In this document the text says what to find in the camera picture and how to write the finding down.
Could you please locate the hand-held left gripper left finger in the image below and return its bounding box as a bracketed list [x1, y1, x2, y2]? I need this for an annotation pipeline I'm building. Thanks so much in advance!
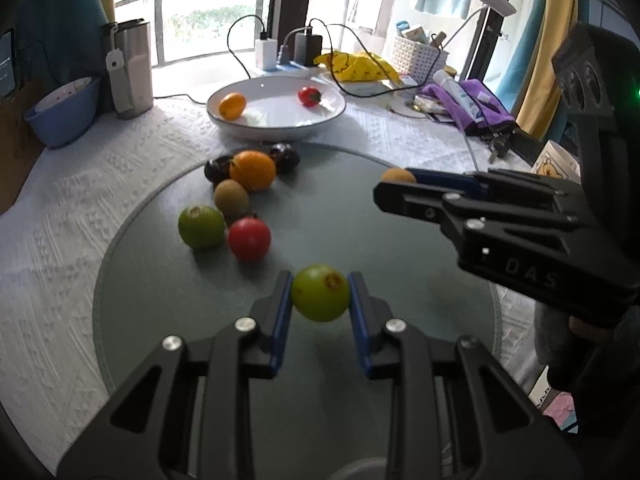
[57, 270, 296, 480]

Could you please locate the brown kiwi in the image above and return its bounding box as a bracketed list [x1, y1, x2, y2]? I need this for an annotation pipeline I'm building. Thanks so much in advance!
[214, 179, 250, 220]

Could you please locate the steel tumbler with strap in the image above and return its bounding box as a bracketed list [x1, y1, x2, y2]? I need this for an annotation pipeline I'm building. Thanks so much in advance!
[102, 18, 155, 120]

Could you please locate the grey cable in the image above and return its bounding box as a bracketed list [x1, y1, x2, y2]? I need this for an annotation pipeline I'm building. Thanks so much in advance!
[277, 27, 306, 63]

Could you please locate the white charger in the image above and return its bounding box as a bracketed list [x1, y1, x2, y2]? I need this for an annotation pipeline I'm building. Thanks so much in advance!
[255, 37, 277, 70]

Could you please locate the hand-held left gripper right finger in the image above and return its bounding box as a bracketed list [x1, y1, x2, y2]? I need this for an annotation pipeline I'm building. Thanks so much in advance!
[347, 271, 583, 480]

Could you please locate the long black cable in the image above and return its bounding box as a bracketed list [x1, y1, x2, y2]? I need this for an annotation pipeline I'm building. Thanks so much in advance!
[306, 17, 451, 97]

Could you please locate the yellow duck print bag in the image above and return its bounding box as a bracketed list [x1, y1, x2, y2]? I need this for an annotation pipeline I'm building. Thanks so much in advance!
[314, 51, 401, 85]

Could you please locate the white blue power strip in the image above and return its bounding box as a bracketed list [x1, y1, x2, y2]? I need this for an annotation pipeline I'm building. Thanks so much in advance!
[260, 60, 321, 77]

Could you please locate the black charger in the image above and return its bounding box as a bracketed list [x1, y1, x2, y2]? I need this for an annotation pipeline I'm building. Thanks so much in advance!
[294, 32, 323, 67]

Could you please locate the white perforated basket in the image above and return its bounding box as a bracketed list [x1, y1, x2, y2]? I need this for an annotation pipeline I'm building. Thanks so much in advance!
[389, 35, 449, 86]

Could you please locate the dark cherry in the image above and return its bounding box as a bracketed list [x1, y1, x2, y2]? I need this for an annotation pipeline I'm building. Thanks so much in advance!
[204, 156, 236, 184]

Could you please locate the dark tablet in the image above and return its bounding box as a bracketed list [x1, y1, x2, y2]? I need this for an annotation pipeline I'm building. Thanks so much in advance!
[0, 29, 17, 98]

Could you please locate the white pink inner bowl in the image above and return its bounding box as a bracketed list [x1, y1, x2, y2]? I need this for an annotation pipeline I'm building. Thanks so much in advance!
[35, 77, 93, 111]

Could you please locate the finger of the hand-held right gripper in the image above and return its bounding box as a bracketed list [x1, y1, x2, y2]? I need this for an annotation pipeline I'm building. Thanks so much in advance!
[406, 167, 583, 211]
[373, 181, 576, 258]

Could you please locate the green jujube with brown spot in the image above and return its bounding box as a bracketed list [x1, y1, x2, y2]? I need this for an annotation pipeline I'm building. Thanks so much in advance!
[291, 264, 351, 323]

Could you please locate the blue bowl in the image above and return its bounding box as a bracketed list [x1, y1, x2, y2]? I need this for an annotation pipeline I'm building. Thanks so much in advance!
[24, 76, 102, 149]

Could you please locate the large orange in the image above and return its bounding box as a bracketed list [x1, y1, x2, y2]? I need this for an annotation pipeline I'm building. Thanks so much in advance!
[230, 150, 277, 192]

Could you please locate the red apple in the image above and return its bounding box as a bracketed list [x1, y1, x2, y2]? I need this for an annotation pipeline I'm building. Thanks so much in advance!
[228, 217, 272, 262]

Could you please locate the black window pillar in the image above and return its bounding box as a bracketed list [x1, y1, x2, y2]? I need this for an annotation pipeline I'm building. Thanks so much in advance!
[270, 0, 316, 41]

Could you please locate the bear print carton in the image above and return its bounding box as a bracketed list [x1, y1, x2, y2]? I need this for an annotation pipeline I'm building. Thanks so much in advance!
[531, 140, 582, 181]

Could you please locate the black balcony railing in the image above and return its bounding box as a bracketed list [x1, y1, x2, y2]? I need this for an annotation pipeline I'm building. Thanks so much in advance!
[114, 0, 371, 68]

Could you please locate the white plate with dark rim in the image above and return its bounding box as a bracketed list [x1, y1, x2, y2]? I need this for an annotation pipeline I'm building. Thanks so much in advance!
[206, 76, 347, 142]

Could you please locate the beaded cord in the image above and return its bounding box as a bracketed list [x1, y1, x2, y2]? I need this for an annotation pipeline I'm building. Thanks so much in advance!
[385, 97, 433, 120]

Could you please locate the teal curtain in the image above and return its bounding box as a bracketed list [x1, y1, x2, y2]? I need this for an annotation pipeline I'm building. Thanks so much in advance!
[15, 0, 116, 106]

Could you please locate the white textured tablecloth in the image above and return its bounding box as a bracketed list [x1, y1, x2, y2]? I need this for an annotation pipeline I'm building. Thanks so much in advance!
[0, 72, 551, 480]

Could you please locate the white tube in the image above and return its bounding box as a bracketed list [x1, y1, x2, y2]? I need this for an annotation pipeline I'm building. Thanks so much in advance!
[432, 70, 481, 111]

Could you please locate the purple cloth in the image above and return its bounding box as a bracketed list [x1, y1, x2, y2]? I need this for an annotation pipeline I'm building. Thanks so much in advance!
[417, 79, 516, 136]

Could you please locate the bunch of keys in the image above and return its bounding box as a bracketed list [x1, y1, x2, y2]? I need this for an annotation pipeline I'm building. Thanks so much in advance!
[487, 130, 516, 163]

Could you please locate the dark plum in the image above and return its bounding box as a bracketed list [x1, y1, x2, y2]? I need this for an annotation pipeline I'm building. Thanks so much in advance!
[269, 143, 301, 175]

